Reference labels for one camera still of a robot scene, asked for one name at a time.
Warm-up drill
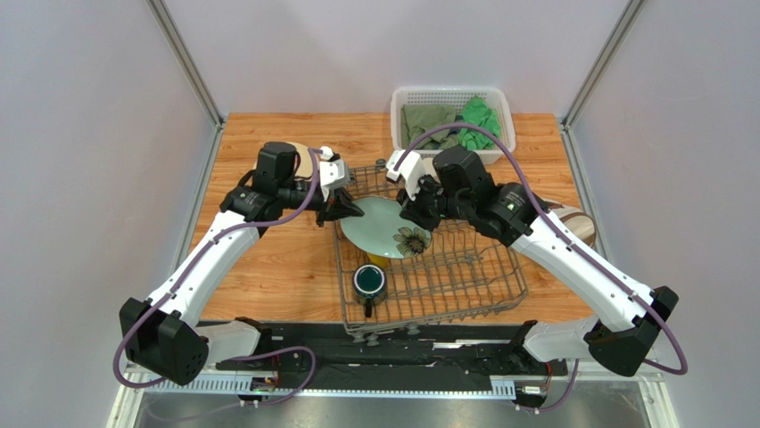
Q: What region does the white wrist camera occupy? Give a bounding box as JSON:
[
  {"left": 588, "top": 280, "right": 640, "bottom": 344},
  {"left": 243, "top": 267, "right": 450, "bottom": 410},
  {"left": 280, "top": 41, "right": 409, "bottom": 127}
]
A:
[
  {"left": 318, "top": 146, "right": 351, "bottom": 200},
  {"left": 385, "top": 150, "right": 439, "bottom": 200}
]

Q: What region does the yellow patterned plate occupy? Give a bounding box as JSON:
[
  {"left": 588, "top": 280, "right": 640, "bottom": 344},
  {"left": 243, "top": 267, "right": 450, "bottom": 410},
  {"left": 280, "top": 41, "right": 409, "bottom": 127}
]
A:
[{"left": 367, "top": 252, "right": 390, "bottom": 269}]

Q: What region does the cream brown cap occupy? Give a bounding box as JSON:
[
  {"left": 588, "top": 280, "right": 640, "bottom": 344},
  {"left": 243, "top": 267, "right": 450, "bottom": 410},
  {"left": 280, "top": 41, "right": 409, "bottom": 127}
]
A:
[{"left": 539, "top": 199, "right": 597, "bottom": 248}]

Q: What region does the bright green cloth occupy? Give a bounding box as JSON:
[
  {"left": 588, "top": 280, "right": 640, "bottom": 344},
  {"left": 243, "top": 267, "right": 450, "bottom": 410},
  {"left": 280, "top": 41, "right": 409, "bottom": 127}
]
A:
[{"left": 458, "top": 96, "right": 501, "bottom": 151}]

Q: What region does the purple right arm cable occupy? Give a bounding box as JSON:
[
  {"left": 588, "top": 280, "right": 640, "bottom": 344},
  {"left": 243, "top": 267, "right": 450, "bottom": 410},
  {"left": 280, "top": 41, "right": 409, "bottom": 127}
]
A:
[{"left": 392, "top": 122, "right": 690, "bottom": 415}]

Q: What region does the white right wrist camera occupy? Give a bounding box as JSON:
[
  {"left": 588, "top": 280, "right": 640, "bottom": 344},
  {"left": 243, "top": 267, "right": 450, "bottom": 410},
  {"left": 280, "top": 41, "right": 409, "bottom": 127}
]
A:
[{"left": 385, "top": 150, "right": 439, "bottom": 200}]

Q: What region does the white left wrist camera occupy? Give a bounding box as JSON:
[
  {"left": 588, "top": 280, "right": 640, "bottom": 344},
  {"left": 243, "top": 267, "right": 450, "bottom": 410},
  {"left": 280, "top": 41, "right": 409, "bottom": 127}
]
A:
[{"left": 318, "top": 146, "right": 351, "bottom": 200}]

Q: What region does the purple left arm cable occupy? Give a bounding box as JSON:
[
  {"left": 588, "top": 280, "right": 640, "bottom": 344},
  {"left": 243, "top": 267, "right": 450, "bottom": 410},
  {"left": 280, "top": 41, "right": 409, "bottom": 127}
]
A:
[{"left": 112, "top": 148, "right": 322, "bottom": 407}]

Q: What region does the pale green flower plate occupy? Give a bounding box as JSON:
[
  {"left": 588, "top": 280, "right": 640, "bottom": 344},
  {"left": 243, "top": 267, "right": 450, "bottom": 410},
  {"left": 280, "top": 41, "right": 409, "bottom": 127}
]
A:
[{"left": 339, "top": 196, "right": 432, "bottom": 259}]

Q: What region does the aluminium frame post right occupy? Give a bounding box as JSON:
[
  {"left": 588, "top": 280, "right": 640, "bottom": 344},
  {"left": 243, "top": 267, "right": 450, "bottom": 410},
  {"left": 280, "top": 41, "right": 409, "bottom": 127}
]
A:
[{"left": 562, "top": 0, "right": 648, "bottom": 129}]

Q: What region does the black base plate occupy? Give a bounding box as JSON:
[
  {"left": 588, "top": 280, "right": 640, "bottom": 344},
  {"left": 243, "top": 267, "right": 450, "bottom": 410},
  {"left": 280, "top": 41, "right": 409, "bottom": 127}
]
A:
[{"left": 159, "top": 320, "right": 631, "bottom": 393}]

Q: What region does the white plastic basket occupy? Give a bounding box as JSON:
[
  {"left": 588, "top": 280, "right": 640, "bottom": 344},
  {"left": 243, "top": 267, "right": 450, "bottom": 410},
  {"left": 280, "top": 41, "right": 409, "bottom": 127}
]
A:
[{"left": 391, "top": 86, "right": 516, "bottom": 164}]

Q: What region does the grey wire dish rack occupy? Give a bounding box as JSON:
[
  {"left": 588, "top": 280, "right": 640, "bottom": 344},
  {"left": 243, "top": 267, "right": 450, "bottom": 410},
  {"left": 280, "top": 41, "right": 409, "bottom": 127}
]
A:
[{"left": 332, "top": 156, "right": 530, "bottom": 345}]

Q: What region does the aluminium frame post left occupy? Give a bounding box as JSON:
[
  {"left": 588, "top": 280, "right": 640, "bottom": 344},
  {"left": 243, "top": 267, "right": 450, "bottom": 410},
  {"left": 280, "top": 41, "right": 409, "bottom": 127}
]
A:
[{"left": 146, "top": 0, "right": 225, "bottom": 128}]

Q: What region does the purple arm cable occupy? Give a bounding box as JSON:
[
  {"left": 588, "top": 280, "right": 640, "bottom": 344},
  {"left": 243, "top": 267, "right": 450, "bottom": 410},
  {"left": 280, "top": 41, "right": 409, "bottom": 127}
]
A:
[
  {"left": 112, "top": 148, "right": 322, "bottom": 407},
  {"left": 392, "top": 122, "right": 690, "bottom": 415}
]

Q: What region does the olive green cloth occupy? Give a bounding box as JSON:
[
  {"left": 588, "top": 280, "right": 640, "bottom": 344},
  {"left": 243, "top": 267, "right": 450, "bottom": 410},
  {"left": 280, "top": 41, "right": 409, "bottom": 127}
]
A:
[{"left": 401, "top": 103, "right": 459, "bottom": 150}]

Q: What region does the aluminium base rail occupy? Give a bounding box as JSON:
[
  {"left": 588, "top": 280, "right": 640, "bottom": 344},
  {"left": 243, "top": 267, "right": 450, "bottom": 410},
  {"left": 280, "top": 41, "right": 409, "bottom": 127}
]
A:
[{"left": 106, "top": 333, "right": 681, "bottom": 428}]

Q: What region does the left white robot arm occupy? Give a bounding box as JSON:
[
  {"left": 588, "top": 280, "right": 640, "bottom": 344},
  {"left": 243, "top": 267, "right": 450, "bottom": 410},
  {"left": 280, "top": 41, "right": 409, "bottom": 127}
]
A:
[{"left": 112, "top": 142, "right": 364, "bottom": 389}]

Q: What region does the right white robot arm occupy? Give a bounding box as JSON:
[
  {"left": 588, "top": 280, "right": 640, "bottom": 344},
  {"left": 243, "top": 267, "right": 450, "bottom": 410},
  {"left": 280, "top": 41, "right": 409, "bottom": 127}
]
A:
[{"left": 386, "top": 146, "right": 679, "bottom": 377}]

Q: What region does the dark green mug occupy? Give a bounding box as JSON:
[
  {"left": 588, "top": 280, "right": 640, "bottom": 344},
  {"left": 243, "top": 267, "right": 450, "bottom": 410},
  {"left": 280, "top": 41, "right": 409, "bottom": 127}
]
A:
[{"left": 351, "top": 263, "right": 388, "bottom": 318}]

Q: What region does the aluminium frame post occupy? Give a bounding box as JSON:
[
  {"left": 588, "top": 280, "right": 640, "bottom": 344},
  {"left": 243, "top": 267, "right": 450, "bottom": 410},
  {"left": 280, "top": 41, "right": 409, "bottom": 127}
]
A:
[
  {"left": 562, "top": 0, "right": 648, "bottom": 129},
  {"left": 146, "top": 0, "right": 225, "bottom": 128}
]

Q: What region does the cream bird plate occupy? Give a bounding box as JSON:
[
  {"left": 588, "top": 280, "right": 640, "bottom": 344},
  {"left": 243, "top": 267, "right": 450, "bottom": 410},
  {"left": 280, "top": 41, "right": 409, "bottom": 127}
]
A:
[{"left": 284, "top": 141, "right": 313, "bottom": 180}]

